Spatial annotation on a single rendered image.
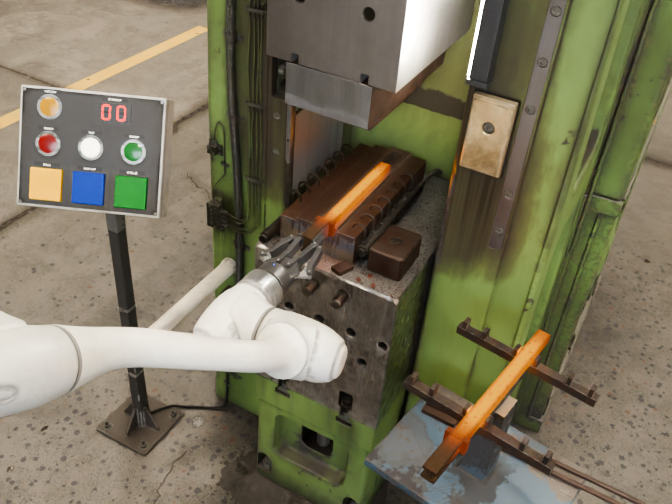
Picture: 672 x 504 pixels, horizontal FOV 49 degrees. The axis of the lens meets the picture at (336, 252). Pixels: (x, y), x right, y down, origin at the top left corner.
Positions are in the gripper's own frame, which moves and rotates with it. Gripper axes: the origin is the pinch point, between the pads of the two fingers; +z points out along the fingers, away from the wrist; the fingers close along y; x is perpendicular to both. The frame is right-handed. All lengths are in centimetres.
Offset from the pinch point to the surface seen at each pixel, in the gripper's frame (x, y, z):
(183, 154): -103, -154, 141
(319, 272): -9.4, 2.0, -0.9
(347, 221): -1.2, 2.8, 10.1
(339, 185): -1.7, -6.3, 23.1
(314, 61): 37.9, -5.8, 6.0
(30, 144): 9, -68, -17
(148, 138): 11.8, -43.8, -3.0
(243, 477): -100, -18, -5
